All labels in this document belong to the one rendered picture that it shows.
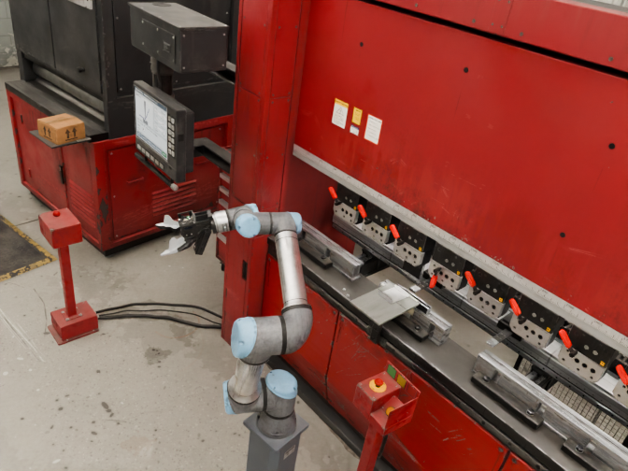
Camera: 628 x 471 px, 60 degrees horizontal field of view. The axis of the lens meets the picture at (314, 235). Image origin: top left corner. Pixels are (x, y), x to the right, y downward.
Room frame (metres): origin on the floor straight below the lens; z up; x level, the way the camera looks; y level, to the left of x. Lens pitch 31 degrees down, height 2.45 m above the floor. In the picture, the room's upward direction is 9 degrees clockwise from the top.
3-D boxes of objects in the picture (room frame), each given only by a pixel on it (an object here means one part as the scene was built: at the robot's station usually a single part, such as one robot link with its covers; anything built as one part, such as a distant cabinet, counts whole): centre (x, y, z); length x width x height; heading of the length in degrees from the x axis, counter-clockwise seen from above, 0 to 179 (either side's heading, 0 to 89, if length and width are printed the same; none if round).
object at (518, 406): (1.58, -0.85, 0.89); 0.30 x 0.05 x 0.03; 45
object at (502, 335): (1.85, -0.88, 1.01); 0.26 x 0.12 x 0.05; 135
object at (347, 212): (2.35, -0.16, 1.26); 0.15 x 0.09 x 0.17; 45
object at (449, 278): (1.92, -0.58, 1.26); 0.15 x 0.09 x 0.17; 45
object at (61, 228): (2.52, 1.40, 0.41); 0.25 x 0.20 x 0.83; 135
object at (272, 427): (1.40, 0.03, 0.82); 0.15 x 0.15 x 0.10
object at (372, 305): (1.94, -0.35, 1.00); 0.26 x 0.18 x 0.01; 135
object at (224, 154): (2.77, 0.66, 1.17); 0.40 x 0.24 x 0.07; 45
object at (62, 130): (3.18, 1.69, 1.04); 0.30 x 0.26 x 0.12; 52
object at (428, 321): (2.01, -0.50, 0.92); 0.39 x 0.06 x 0.10; 45
